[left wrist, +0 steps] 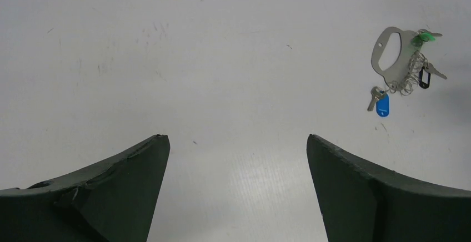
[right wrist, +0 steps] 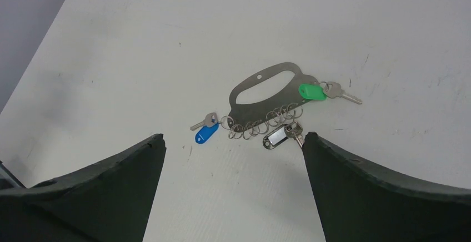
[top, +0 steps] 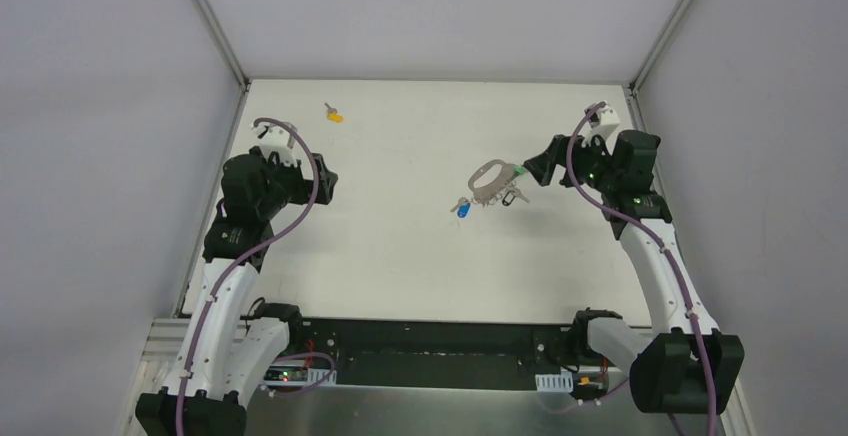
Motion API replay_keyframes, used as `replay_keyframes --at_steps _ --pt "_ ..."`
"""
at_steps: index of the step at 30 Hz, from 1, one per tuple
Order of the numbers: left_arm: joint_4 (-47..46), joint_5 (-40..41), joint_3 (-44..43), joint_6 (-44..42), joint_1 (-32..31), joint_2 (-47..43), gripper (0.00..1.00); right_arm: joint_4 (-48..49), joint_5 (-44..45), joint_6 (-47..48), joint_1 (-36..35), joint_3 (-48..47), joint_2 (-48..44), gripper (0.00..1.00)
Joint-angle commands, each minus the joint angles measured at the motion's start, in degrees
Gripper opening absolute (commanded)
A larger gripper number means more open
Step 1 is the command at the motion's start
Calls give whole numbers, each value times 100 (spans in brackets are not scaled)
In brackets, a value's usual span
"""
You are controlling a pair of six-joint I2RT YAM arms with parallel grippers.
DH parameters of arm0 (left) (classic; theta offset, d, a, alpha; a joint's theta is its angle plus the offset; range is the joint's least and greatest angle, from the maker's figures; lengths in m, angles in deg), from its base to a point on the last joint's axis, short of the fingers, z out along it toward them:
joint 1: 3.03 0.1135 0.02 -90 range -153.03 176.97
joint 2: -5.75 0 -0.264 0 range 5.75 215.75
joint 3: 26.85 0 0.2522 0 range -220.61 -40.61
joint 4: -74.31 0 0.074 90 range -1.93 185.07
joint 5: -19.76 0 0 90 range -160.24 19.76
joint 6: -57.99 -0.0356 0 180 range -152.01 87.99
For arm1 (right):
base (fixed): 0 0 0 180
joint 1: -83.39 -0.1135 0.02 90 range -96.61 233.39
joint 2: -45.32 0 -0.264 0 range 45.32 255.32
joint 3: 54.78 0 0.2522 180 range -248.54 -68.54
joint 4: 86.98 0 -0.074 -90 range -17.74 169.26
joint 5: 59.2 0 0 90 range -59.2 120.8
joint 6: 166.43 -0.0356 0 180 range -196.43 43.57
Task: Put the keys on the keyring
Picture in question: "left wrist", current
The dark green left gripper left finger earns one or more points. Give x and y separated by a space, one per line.
111 200

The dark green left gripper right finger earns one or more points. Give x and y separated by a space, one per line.
363 201

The metal keyring carabiner plate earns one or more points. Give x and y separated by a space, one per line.
402 76

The black tagged key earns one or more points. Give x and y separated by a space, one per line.
425 75

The green tagged key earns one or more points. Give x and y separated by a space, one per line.
424 36

